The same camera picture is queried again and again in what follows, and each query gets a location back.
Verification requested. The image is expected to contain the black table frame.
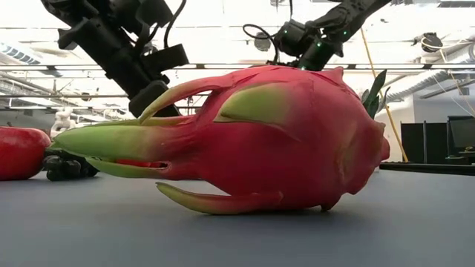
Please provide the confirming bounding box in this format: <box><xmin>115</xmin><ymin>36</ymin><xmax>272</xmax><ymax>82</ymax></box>
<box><xmin>379</xmin><ymin>162</ymin><xmax>475</xmax><ymax>177</ymax></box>

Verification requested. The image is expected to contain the white robot figure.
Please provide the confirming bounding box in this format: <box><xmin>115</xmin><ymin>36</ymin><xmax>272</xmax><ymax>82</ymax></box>
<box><xmin>50</xmin><ymin>107</ymin><xmax>77</xmax><ymax>137</ymax></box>

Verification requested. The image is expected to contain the red apple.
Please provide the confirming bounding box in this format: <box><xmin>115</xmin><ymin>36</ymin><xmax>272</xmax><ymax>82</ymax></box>
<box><xmin>0</xmin><ymin>126</ymin><xmax>52</xmax><ymax>182</ymax></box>
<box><xmin>117</xmin><ymin>159</ymin><xmax>168</xmax><ymax>168</ymax></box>

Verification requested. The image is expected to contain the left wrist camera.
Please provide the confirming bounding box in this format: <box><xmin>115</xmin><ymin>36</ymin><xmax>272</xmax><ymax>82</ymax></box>
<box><xmin>142</xmin><ymin>43</ymin><xmax>190</xmax><ymax>77</ymax></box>

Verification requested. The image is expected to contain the black grape bunch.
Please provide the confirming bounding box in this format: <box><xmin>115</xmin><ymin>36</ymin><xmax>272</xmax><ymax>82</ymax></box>
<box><xmin>42</xmin><ymin>147</ymin><xmax>99</xmax><ymax>182</ymax></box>

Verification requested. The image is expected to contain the pink green dragon fruit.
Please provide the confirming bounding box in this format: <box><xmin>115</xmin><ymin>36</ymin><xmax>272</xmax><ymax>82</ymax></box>
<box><xmin>50</xmin><ymin>65</ymin><xmax>391</xmax><ymax>217</ymax></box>

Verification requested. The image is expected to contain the yellow hanging cable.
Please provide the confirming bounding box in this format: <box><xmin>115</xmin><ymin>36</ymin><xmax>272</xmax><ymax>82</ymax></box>
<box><xmin>358</xmin><ymin>27</ymin><xmax>410</xmax><ymax>163</ymax></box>

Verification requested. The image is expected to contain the black computer monitor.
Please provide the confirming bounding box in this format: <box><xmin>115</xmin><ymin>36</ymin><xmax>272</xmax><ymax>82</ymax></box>
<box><xmin>447</xmin><ymin>115</ymin><xmax>475</xmax><ymax>165</ymax></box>

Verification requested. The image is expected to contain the black ceiling fixture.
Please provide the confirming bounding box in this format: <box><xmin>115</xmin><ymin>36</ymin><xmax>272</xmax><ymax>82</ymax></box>
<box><xmin>420</xmin><ymin>32</ymin><xmax>444</xmax><ymax>53</ymax></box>
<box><xmin>253</xmin><ymin>31</ymin><xmax>272</xmax><ymax>53</ymax></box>

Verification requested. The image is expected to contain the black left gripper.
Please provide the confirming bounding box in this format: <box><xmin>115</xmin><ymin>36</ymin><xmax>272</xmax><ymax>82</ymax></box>
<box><xmin>107</xmin><ymin>44</ymin><xmax>183</xmax><ymax>119</ymax></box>

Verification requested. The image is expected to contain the black room partition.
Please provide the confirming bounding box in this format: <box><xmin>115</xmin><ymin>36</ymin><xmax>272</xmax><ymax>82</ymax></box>
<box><xmin>400</xmin><ymin>122</ymin><xmax>449</xmax><ymax>165</ymax></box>

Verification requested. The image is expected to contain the green leafy plant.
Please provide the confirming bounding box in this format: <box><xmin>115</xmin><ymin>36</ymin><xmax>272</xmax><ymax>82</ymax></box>
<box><xmin>360</xmin><ymin>69</ymin><xmax>391</xmax><ymax>120</ymax></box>

